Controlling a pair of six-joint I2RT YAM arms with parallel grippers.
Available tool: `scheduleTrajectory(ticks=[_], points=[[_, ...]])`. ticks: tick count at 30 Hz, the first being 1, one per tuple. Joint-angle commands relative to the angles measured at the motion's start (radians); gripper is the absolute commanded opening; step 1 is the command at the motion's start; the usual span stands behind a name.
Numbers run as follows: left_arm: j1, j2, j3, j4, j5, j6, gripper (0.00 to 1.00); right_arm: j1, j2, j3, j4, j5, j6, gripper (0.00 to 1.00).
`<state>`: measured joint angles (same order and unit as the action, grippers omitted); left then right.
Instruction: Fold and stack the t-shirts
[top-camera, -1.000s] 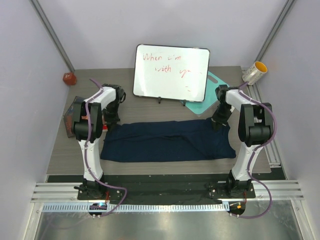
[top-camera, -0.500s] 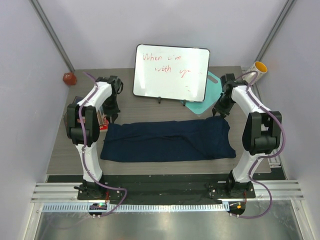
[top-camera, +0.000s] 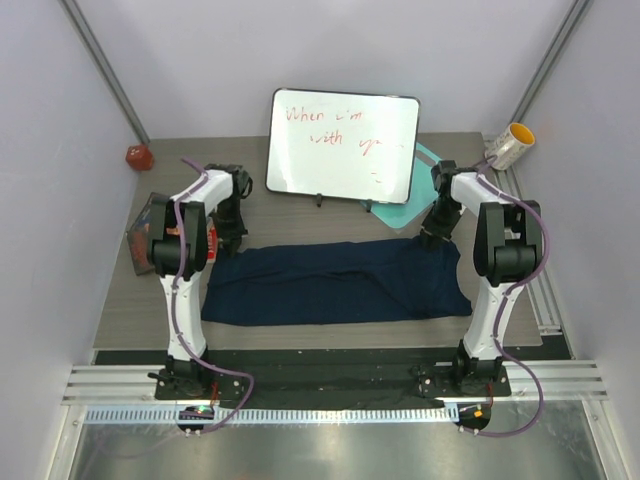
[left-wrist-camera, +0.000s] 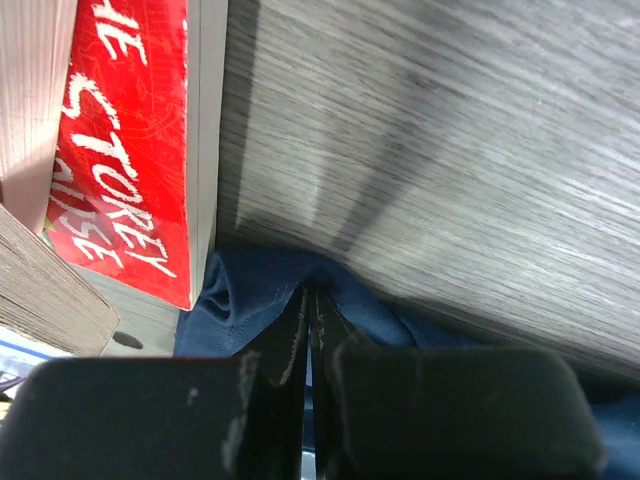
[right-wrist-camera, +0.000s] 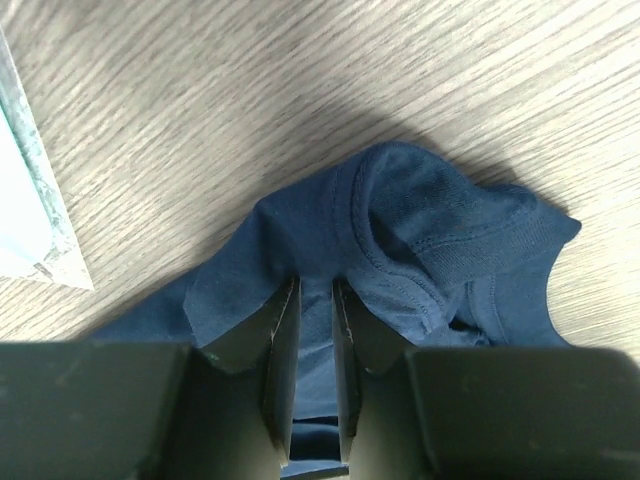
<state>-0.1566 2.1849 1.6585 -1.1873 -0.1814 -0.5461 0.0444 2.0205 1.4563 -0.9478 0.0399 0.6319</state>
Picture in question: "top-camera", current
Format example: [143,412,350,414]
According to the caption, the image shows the red cube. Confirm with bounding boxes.
[125,144,154,171]

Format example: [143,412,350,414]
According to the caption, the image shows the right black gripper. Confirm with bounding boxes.
[419,198,462,250]

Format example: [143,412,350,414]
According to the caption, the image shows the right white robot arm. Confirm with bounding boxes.
[420,161,548,396]

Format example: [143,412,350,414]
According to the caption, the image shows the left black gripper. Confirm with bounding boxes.
[209,197,248,260]

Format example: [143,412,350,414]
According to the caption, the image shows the white mug yellow inside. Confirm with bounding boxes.
[485,123,536,171]

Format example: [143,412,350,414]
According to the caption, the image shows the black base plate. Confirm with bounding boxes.
[149,349,511,401]

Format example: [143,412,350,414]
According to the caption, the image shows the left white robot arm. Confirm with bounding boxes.
[147,160,253,400]

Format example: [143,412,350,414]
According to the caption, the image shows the dark orange cover book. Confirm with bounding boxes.
[126,225,153,276]

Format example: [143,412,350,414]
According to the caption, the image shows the blue nineteen eighty-four book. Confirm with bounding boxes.
[136,192,156,226]

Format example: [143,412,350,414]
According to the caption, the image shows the white whiteboard with red writing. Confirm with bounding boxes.
[265,88,421,204]

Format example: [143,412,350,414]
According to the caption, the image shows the red paperback book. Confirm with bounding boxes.
[207,218,218,263]

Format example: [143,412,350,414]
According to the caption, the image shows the dark blue t shirt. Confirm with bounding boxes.
[201,237,472,327]

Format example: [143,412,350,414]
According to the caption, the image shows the aluminium rail frame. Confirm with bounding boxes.
[63,136,606,431]

